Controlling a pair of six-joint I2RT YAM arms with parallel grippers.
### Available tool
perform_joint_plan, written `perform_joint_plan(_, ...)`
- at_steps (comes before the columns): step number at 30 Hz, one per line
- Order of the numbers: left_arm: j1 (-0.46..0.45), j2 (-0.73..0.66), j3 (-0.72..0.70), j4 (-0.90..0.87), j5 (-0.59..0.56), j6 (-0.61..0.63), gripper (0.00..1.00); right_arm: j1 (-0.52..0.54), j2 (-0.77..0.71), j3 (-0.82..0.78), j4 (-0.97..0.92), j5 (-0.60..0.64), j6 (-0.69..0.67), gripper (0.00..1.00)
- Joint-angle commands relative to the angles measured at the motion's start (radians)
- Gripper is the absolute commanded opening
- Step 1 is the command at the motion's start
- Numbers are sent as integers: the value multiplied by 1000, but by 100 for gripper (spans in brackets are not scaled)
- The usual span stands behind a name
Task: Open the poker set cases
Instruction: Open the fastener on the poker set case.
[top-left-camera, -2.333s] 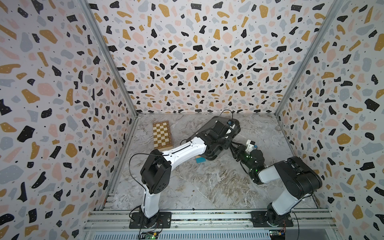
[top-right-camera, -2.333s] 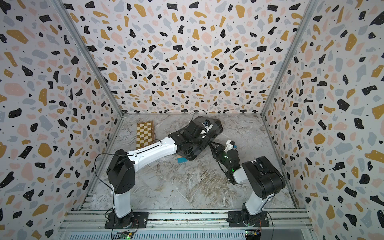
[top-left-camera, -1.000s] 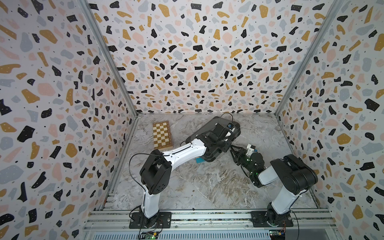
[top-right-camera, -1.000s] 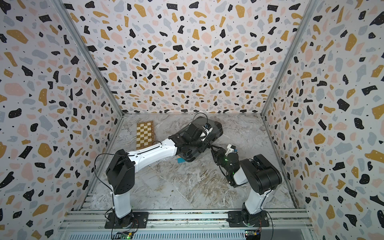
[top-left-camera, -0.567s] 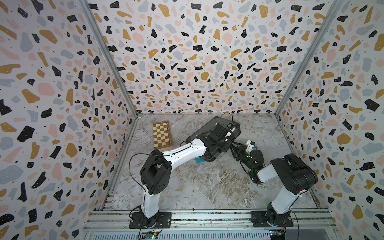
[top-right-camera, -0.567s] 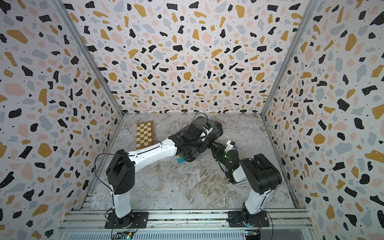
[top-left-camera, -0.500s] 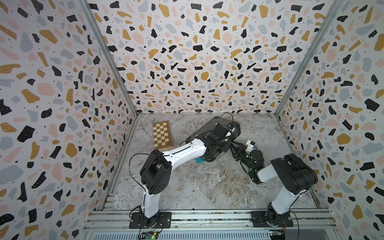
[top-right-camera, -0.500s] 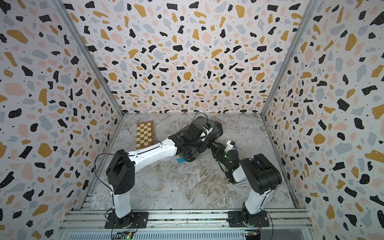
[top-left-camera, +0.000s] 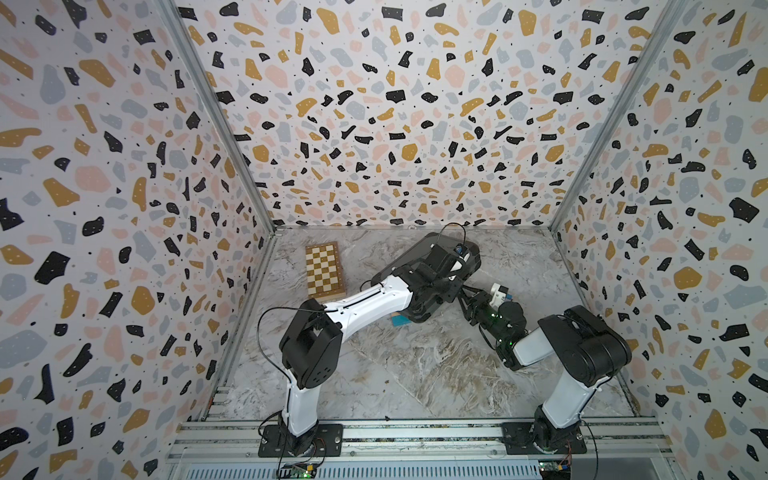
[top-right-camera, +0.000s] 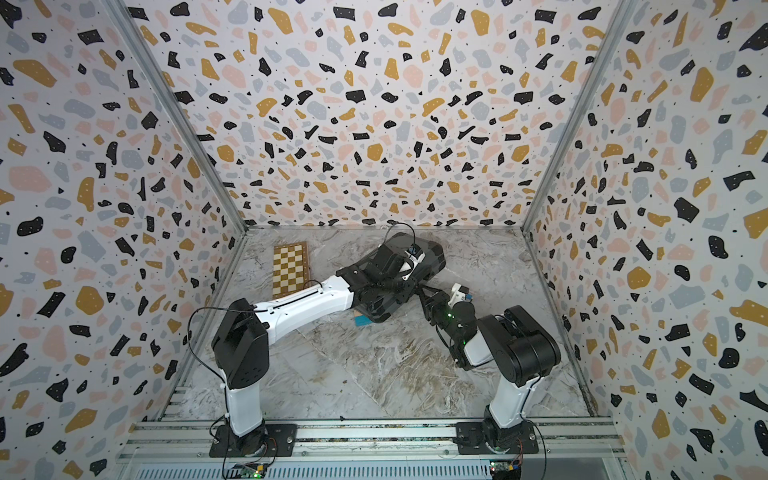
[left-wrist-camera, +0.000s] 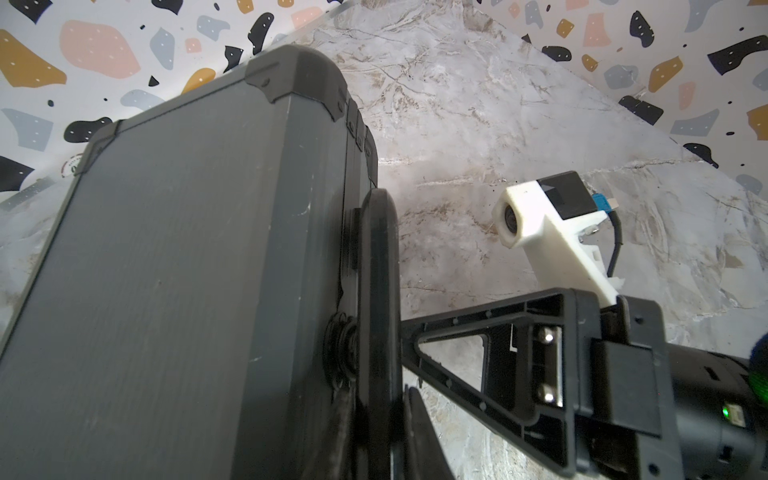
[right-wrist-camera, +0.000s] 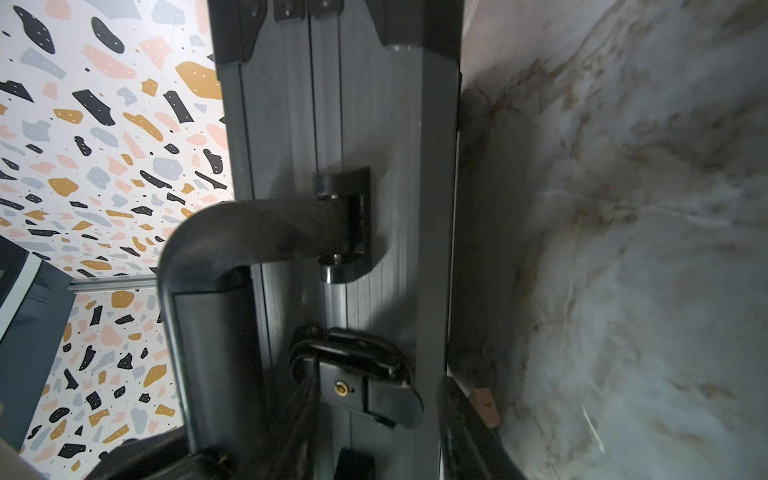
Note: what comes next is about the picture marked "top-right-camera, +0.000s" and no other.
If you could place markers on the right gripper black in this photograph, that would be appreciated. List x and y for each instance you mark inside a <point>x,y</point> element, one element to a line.
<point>439,303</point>

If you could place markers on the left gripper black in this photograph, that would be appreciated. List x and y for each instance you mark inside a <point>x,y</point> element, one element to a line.
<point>411,283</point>

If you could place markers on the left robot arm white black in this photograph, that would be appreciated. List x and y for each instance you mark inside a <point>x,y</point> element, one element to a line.
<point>247,331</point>

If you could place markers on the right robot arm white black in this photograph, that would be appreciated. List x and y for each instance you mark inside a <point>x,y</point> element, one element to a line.
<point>523,351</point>

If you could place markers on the teal block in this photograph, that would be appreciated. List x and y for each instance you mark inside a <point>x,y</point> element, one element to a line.
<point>361,321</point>

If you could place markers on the wooden chess board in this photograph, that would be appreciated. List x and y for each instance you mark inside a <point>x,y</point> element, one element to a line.
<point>290,269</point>

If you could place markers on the right circuit board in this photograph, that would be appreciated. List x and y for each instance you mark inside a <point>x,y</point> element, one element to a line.
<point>506,470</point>

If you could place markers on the circuit board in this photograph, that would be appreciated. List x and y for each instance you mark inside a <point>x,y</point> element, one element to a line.
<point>247,471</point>
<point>506,470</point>

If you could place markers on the left circuit board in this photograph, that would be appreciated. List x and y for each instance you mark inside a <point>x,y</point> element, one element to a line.
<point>247,471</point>

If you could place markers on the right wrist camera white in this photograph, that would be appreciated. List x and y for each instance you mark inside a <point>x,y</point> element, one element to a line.
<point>459,293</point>

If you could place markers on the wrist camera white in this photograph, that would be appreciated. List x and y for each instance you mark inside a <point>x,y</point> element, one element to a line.
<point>459,293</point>
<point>414,256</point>

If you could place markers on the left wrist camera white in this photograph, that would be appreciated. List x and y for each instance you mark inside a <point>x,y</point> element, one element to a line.
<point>414,256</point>

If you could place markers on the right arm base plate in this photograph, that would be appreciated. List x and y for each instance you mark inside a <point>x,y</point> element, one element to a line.
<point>485,437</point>

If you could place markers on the aluminium mounting rail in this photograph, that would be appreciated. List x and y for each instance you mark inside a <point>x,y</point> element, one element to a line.
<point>573,448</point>

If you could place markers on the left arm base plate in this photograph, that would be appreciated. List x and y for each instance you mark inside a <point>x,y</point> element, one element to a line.
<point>267,440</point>

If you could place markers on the metal corner frame post left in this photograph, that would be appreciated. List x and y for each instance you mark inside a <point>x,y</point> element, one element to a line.
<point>121,18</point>

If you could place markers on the metal corner frame post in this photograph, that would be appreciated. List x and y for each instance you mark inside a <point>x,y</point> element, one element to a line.
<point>121,18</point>
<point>603,56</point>

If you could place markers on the metal corner frame post right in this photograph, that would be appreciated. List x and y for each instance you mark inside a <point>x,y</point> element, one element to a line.
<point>603,56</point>

